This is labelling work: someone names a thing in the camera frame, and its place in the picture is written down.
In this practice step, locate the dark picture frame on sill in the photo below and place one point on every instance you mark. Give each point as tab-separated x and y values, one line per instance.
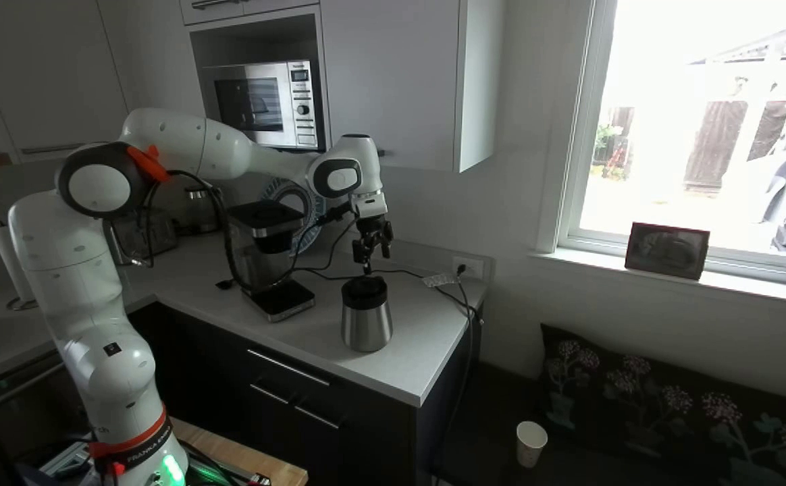
664	249

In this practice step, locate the dark floral cushion bench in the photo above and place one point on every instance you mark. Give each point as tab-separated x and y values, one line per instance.
687	423

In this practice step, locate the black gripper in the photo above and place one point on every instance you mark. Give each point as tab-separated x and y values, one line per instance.
374	236

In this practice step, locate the white wall cabinet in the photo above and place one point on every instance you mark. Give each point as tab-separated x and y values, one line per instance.
58	80
420	76

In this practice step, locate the stainless steel kettle black lid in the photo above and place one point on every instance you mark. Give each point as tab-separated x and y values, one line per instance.
366	314

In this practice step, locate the white upper wall cabinet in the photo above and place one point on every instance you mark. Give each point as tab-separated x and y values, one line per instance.
420	76

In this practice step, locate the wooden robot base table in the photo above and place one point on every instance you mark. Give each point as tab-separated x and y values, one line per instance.
235	458

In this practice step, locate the white paper cup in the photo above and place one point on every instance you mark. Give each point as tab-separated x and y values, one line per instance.
529	441

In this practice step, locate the black coffee machine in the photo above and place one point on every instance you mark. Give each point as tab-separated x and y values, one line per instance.
266	234

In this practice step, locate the white left wall cabinet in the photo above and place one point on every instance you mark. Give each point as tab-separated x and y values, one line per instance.
58	80

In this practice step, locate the silver microwave oven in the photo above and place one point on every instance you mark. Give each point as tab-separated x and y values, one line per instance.
267	101

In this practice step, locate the dark drawer cabinet with handles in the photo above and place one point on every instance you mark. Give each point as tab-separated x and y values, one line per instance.
338	430

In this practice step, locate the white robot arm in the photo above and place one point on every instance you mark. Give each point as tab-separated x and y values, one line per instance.
74	278

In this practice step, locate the white paper towel roll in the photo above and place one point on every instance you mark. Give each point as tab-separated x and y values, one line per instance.
12	267

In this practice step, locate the white wall power socket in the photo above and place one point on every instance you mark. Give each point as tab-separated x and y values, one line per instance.
468	269

